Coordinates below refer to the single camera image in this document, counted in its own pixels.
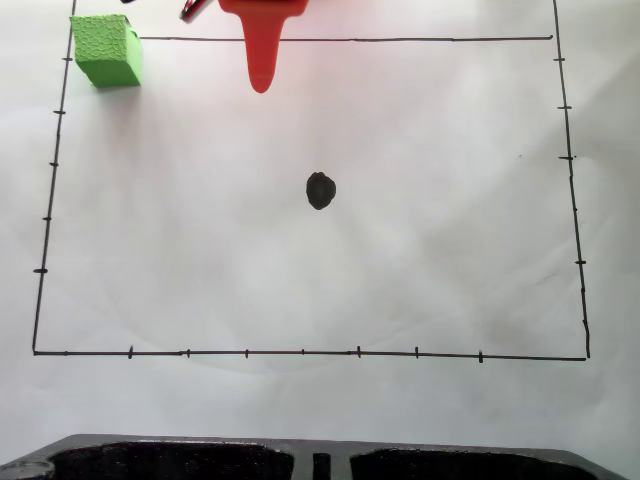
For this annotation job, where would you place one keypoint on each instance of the green foam block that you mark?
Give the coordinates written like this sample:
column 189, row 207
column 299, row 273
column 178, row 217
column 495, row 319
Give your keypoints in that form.
column 105, row 50

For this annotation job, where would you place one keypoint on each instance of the white paper sheet with rectangle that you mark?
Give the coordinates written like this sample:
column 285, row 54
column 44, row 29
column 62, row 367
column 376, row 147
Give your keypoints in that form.
column 350, row 280

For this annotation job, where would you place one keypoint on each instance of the black moulded plastic frame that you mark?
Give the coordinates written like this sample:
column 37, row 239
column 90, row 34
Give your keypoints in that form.
column 165, row 460

